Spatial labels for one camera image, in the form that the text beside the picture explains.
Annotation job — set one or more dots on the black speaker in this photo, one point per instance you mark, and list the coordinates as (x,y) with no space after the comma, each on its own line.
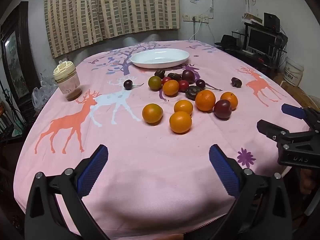
(271,21)

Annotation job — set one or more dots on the person's right hand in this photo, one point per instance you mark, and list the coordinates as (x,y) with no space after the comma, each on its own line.
(308,181)

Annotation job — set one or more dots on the white plastic bucket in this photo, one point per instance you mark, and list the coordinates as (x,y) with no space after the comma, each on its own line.
(293,72)

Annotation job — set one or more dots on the single wall socket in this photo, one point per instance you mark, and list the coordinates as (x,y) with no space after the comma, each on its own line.
(186,17)

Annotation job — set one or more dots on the yellowish orange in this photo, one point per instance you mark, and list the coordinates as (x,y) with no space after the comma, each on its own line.
(152,113)

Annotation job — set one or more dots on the pink deer print tablecloth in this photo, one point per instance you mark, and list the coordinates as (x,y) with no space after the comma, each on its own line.
(150,167)

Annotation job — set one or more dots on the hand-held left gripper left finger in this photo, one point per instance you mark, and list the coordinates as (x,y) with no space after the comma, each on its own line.
(93,170)

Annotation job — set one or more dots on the wall socket strip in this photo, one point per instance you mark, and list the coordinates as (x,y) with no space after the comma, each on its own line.
(201,19)

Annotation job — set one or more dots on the jar with cream lid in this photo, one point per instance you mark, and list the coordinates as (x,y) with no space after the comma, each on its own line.
(67,82)

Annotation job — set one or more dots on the striped beige curtain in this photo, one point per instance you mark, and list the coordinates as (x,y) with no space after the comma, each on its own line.
(110,12)

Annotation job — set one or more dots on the dark framed picture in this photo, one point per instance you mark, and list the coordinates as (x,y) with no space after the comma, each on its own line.
(15,62)

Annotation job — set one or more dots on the wooden board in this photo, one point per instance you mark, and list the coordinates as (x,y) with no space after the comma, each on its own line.
(253,17)

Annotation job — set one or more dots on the dark purple plum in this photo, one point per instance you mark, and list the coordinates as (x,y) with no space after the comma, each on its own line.
(222,109)
(188,76)

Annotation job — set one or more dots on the clear plastic bags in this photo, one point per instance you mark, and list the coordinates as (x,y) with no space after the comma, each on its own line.
(45,92)

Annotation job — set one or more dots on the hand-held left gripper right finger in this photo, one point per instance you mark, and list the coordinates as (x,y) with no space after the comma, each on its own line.
(223,170)

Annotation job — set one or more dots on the dark brown water chestnut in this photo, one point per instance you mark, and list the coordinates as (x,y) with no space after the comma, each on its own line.
(193,92)
(236,82)
(159,73)
(174,76)

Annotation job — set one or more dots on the red cherry tomato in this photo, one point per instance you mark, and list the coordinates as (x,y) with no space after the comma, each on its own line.
(166,80)
(183,85)

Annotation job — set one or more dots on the computer monitor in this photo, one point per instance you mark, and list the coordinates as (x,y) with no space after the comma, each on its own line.
(261,40)

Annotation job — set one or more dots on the greenish orange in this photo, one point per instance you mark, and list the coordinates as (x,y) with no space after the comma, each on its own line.
(155,83)

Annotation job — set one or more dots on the black hat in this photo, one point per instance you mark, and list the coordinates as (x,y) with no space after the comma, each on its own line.
(226,41)

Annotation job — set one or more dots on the white oval plate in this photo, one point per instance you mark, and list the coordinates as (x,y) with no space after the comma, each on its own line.
(160,58)

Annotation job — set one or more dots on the black desk shelf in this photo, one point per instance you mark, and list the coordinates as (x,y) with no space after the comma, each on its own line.
(250,57)

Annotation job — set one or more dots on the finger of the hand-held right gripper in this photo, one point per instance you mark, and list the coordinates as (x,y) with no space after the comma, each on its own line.
(292,110)
(268,128)

